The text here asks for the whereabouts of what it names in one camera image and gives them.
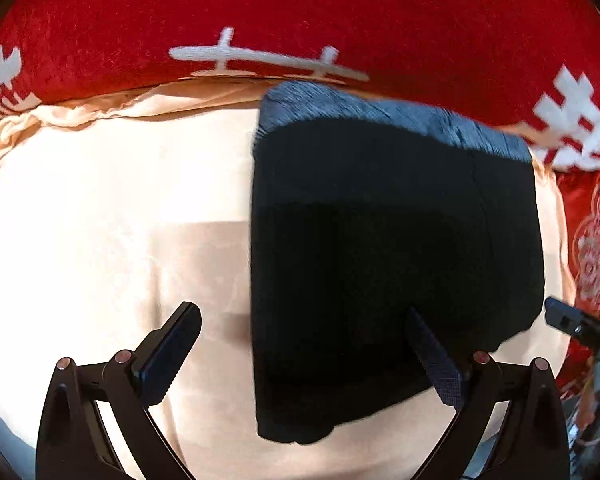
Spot black pants with blue stripe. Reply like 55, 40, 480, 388
250, 82, 544, 444

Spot cream cloth sheet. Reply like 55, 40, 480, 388
0, 77, 579, 480

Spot red sofa cover white characters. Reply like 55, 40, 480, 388
0, 0, 600, 299

